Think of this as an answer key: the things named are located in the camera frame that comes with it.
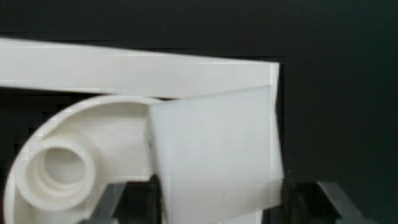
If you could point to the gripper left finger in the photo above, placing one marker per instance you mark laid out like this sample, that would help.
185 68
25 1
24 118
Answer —
128 205

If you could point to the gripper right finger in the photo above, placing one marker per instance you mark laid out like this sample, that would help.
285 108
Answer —
315 203

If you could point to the white stool leg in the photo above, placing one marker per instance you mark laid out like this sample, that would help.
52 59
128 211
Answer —
217 155

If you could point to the white L-shaped barrier wall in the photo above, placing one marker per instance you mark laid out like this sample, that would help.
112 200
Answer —
91 69

